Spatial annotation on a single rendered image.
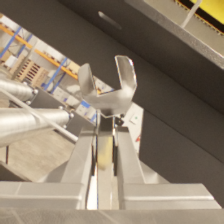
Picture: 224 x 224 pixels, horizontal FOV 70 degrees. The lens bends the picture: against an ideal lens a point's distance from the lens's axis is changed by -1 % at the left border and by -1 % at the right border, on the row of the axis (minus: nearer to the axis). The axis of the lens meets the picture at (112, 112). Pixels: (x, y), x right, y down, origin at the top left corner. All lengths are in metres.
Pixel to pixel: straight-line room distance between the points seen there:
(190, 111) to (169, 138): 0.05
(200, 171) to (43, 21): 0.28
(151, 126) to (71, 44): 0.15
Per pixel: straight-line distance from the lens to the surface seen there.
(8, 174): 0.25
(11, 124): 0.50
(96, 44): 0.23
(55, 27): 0.25
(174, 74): 0.22
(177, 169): 0.23
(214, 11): 7.57
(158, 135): 0.21
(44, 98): 1.21
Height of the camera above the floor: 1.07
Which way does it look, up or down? level
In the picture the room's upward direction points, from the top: 34 degrees clockwise
